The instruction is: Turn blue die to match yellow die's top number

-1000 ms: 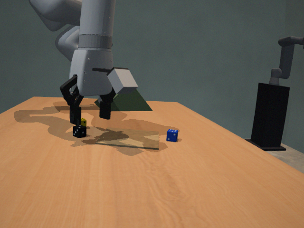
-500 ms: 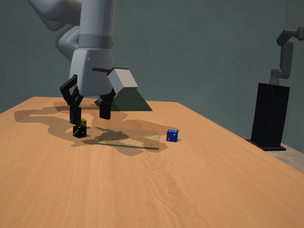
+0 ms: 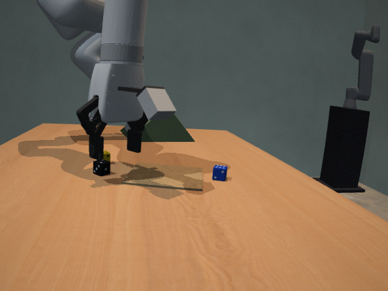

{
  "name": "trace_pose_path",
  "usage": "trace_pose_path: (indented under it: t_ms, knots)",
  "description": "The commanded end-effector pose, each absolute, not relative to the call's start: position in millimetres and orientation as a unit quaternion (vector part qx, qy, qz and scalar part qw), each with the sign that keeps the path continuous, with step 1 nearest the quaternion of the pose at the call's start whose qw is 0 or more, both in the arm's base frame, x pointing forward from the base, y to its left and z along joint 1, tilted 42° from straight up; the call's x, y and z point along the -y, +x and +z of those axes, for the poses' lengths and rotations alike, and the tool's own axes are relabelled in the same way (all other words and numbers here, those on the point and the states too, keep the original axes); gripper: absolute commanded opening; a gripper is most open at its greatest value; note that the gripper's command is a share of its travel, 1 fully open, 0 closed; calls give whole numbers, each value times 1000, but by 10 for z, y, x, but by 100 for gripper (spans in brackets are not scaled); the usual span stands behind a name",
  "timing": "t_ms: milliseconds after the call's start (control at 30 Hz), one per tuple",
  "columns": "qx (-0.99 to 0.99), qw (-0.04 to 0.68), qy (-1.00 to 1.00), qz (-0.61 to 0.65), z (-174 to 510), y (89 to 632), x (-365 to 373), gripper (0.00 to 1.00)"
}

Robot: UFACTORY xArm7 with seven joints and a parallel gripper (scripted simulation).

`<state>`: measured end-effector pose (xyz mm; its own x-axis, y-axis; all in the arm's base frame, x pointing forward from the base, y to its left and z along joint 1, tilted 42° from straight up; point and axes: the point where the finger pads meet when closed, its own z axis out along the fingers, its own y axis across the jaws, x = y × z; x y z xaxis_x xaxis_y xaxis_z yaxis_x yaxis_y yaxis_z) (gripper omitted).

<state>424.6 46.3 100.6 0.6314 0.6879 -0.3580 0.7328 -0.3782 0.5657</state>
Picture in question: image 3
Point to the yellow die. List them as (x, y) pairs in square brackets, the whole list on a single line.
[(106, 156)]

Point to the tan textured mat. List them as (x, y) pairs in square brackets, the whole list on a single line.
[(165, 176)]

